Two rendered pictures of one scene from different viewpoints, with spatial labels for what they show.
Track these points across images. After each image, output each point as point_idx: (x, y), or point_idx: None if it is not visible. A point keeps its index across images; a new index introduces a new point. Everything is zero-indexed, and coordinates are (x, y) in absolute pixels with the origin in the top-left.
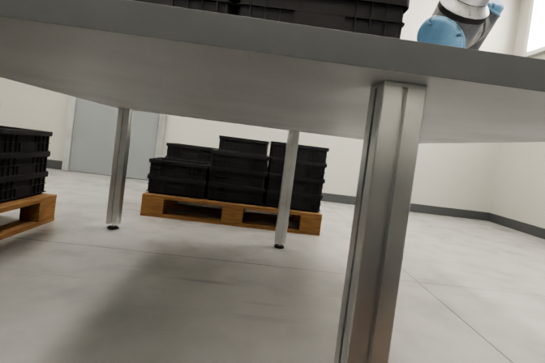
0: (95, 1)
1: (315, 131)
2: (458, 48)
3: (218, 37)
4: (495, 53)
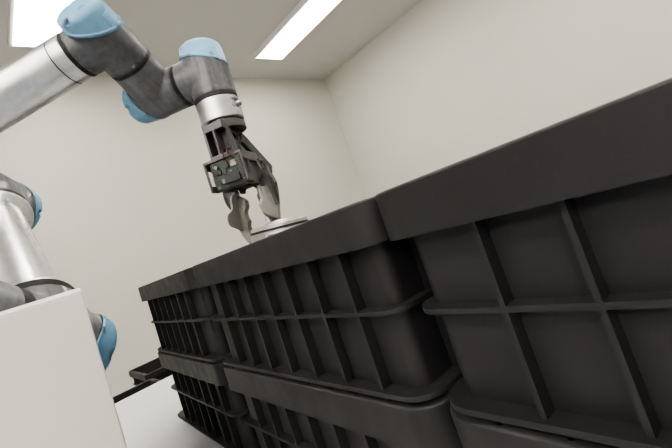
0: None
1: None
2: (157, 382)
3: None
4: (137, 392)
